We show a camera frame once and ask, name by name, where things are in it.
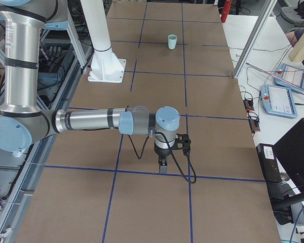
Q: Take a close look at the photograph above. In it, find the mint green cup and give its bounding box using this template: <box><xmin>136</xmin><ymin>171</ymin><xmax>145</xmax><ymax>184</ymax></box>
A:
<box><xmin>168</xmin><ymin>34</ymin><xmax>177</xmax><ymax>45</ymax></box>
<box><xmin>168</xmin><ymin>39</ymin><xmax>177</xmax><ymax>50</ymax></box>

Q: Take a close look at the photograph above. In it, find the silver UR robot arm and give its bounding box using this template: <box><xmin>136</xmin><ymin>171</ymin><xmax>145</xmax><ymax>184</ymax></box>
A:
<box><xmin>0</xmin><ymin>1</ymin><xmax>180</xmax><ymax>174</ymax></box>

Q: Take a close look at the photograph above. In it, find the lower orange black connector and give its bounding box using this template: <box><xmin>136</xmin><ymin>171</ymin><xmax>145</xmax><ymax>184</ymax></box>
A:
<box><xmin>248</xmin><ymin>116</ymin><xmax>260</xmax><ymax>134</ymax></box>

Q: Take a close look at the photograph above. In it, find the orange black connector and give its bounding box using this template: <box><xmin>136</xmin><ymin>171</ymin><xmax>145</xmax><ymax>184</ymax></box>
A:
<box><xmin>243</xmin><ymin>99</ymin><xmax>254</xmax><ymax>112</ymax></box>
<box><xmin>248</xmin><ymin>116</ymin><xmax>260</xmax><ymax>134</ymax></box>

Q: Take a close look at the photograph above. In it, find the upper orange black connector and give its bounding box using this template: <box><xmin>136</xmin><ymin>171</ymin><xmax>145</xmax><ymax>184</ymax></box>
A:
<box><xmin>243</xmin><ymin>99</ymin><xmax>254</xmax><ymax>112</ymax></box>

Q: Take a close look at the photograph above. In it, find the black computer box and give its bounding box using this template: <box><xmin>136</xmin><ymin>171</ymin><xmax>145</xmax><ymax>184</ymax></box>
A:
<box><xmin>256</xmin><ymin>143</ymin><xmax>281</xmax><ymax>183</ymax></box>

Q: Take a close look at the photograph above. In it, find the metal rod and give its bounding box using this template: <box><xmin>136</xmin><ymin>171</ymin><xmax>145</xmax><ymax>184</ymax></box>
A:
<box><xmin>246</xmin><ymin>63</ymin><xmax>304</xmax><ymax>93</ymax></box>

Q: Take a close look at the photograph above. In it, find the near teach pendant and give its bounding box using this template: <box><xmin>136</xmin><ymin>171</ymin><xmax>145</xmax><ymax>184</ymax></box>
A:
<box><xmin>260</xmin><ymin>84</ymin><xmax>297</xmax><ymax>118</ymax></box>

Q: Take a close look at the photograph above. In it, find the teach pendant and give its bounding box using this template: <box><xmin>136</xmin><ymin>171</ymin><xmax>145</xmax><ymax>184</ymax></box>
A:
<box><xmin>274</xmin><ymin>63</ymin><xmax>304</xmax><ymax>92</ymax></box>
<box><xmin>260</xmin><ymin>84</ymin><xmax>297</xmax><ymax>118</ymax></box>

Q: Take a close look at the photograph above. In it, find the black monitor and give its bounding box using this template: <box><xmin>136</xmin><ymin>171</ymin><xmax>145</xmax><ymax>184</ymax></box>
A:
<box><xmin>273</xmin><ymin>118</ymin><xmax>304</xmax><ymax>192</ymax></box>

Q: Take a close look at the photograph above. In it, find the far teach pendant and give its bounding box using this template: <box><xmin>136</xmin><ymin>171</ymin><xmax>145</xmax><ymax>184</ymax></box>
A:
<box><xmin>274</xmin><ymin>63</ymin><xmax>304</xmax><ymax>92</ymax></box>

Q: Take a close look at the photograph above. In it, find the red fire extinguisher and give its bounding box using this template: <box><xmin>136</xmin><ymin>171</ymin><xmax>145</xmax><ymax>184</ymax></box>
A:
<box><xmin>221</xmin><ymin>0</ymin><xmax>232</xmax><ymax>23</ymax></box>

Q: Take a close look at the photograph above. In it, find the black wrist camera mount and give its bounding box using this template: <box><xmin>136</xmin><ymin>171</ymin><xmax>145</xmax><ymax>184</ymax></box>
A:
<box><xmin>172</xmin><ymin>134</ymin><xmax>191</xmax><ymax>152</ymax></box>

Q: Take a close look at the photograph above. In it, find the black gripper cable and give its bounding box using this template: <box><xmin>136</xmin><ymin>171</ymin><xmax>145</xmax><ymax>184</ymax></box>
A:
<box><xmin>121</xmin><ymin>131</ymin><xmax>197</xmax><ymax>184</ymax></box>

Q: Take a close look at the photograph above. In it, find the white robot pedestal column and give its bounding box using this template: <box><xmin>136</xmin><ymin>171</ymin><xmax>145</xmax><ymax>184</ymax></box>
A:
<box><xmin>81</xmin><ymin>0</ymin><xmax>126</xmax><ymax>84</ymax></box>

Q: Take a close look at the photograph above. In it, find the blue network cable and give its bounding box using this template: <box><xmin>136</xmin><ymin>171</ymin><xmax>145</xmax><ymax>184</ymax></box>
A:
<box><xmin>288</xmin><ymin>202</ymin><xmax>304</xmax><ymax>243</ymax></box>

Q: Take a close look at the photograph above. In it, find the aluminium frame post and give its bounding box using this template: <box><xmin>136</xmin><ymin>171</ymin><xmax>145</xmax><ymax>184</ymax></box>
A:
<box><xmin>233</xmin><ymin>0</ymin><xmax>277</xmax><ymax>78</ymax></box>

